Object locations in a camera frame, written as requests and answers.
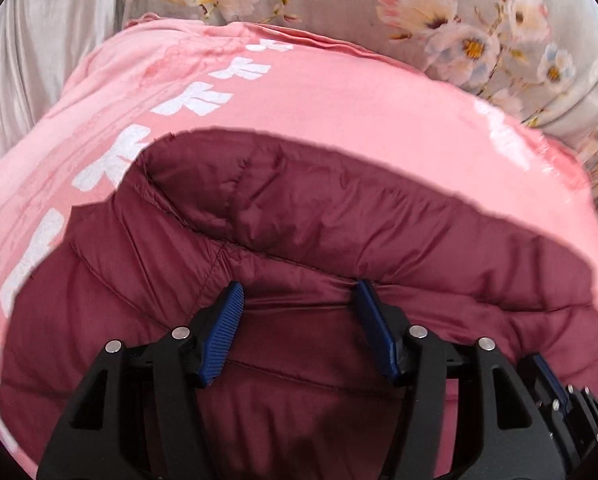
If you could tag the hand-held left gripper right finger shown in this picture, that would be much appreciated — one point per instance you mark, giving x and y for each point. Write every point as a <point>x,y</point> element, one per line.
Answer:
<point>376,330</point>

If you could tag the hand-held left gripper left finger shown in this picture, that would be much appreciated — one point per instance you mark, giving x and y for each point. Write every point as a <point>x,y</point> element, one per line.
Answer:
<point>224,330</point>

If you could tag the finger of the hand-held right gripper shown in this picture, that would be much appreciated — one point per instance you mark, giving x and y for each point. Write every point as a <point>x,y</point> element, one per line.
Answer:
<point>546,372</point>
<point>591,415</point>

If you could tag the maroon puffer jacket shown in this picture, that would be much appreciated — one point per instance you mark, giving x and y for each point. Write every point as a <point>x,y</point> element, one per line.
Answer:
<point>329,240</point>

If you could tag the pink printed blanket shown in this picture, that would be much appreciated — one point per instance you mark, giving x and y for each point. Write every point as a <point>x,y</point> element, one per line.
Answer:
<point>329,95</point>

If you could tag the white satin curtain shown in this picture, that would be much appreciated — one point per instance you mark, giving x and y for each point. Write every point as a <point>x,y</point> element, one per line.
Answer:
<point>39,60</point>

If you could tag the grey floral sheet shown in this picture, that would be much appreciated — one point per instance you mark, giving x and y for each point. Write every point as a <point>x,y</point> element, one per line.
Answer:
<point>359,0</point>

